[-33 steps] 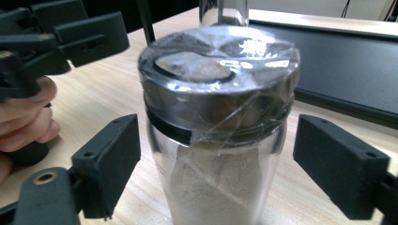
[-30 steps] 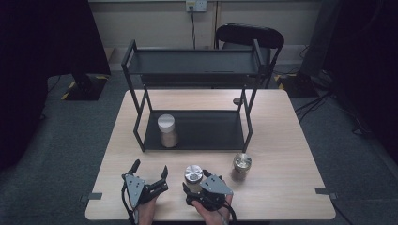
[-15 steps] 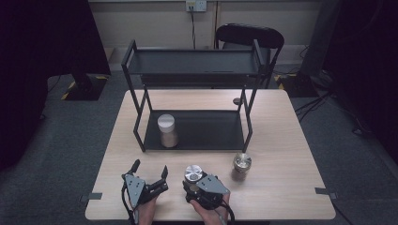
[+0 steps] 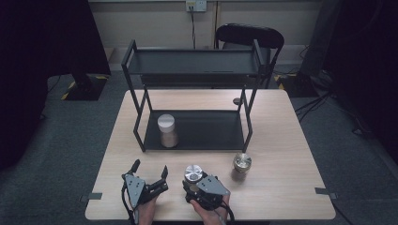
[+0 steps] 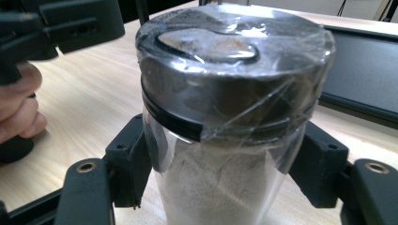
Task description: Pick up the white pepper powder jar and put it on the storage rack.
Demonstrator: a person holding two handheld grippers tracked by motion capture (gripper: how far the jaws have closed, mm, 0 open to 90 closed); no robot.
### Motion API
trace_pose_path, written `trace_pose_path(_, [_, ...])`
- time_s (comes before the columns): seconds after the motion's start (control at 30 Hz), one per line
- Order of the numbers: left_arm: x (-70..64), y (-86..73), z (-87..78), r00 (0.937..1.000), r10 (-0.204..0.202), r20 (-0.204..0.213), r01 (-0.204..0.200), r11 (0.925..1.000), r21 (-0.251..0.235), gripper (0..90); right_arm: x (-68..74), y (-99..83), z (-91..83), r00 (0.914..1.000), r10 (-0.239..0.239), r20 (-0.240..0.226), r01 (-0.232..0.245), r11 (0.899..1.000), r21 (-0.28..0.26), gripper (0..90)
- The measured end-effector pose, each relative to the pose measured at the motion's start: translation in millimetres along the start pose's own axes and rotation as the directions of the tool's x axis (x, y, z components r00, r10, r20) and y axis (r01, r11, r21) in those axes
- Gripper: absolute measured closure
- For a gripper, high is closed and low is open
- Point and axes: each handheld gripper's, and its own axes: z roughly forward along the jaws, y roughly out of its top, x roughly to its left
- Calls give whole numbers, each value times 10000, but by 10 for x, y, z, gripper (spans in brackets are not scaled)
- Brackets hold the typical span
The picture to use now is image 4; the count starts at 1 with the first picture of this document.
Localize grey stand with black base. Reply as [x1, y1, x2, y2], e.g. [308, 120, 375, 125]
[277, 0, 342, 98]

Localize dark brass-lid jar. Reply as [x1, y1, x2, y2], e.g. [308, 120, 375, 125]
[230, 152, 253, 183]

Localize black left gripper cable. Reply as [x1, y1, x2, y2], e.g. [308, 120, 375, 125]
[120, 184, 139, 225]

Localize short silver-lid jar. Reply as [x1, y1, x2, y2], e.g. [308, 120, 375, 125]
[183, 164, 205, 193]

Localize black stand base yellow tape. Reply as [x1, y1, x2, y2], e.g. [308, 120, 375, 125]
[60, 72, 110, 102]

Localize black chair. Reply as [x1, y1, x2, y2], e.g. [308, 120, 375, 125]
[214, 22, 285, 90]

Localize person's right hand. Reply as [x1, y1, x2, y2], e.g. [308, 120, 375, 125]
[189, 192, 232, 225]

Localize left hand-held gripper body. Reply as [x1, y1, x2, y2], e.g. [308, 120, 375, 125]
[120, 172, 170, 210]

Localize black floor cables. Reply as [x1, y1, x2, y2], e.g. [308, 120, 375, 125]
[293, 88, 372, 137]

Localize tall white-lid jar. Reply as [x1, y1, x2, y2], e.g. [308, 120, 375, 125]
[157, 113, 179, 149]

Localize person's left hand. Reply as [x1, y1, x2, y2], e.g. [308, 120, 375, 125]
[136, 196, 160, 225]

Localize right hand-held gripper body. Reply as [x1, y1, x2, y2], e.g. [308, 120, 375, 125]
[183, 173, 232, 212]

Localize black metal two-tier rack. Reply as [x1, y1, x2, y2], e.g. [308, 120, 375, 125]
[120, 38, 268, 155]

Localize black socket cable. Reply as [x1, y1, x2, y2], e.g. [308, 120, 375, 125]
[188, 5, 197, 51]

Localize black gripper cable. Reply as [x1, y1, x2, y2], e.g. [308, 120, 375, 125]
[220, 200, 237, 223]
[120, 184, 139, 225]

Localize black curtain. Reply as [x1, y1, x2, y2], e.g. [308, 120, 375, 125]
[0, 0, 113, 173]
[322, 0, 398, 163]

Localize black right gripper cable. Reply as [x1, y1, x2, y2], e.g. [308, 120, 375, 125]
[220, 200, 237, 223]

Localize white wall socket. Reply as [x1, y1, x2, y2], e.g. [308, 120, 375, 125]
[185, 0, 208, 13]

